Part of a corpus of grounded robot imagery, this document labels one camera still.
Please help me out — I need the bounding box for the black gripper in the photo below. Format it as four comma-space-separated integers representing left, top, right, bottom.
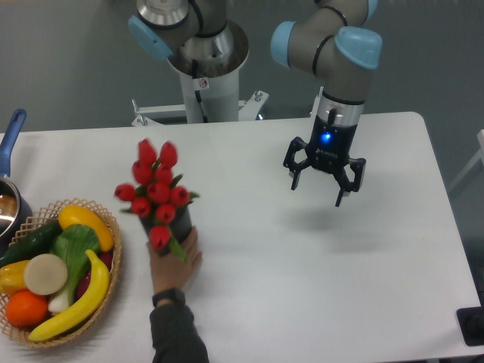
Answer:
283, 112, 366, 207

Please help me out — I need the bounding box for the dark grey ribbed vase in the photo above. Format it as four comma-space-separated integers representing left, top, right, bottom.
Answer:
154, 207, 192, 262

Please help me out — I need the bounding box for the red tulip bouquet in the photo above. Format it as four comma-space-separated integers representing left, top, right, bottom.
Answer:
114, 138, 199, 247

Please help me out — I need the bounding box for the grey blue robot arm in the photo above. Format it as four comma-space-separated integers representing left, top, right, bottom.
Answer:
128, 1, 383, 197

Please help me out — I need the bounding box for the forearm in grey sleeve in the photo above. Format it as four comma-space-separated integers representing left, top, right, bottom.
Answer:
150, 302, 209, 363

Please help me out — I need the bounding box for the person's hand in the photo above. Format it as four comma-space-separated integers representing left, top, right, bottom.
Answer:
146, 227, 203, 294

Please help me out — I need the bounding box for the black wristwatch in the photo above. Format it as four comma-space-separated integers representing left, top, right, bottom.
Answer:
152, 288, 186, 308

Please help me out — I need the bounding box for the black device at table edge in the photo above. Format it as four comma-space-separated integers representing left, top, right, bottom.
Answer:
456, 306, 483, 346

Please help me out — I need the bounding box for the red pepper in basket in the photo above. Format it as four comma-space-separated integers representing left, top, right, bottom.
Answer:
76, 252, 113, 300

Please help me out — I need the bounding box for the green bok choy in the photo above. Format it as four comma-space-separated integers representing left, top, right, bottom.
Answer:
48, 224, 100, 315

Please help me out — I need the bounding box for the yellow banana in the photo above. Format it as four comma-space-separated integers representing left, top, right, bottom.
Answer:
28, 250, 110, 343

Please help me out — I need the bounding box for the woven wicker basket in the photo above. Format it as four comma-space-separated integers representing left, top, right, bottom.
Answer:
1, 198, 122, 349

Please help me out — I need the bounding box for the green cucumber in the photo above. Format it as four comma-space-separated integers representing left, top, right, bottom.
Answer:
1, 219, 62, 268

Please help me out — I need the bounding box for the beige round disc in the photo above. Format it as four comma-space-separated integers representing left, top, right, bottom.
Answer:
23, 253, 68, 296

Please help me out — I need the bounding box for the yellow bell pepper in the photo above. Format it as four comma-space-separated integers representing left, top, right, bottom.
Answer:
1, 260, 29, 296

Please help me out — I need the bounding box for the orange fruit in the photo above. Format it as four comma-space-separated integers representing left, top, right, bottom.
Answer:
5, 290, 48, 327

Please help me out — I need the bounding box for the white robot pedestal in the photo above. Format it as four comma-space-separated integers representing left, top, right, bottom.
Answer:
129, 17, 269, 123

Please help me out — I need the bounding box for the white frame at right edge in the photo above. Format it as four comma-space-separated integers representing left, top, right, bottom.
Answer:
448, 129, 483, 197

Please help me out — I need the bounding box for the blue handled saucepan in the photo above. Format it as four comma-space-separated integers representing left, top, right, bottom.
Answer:
1, 109, 33, 255

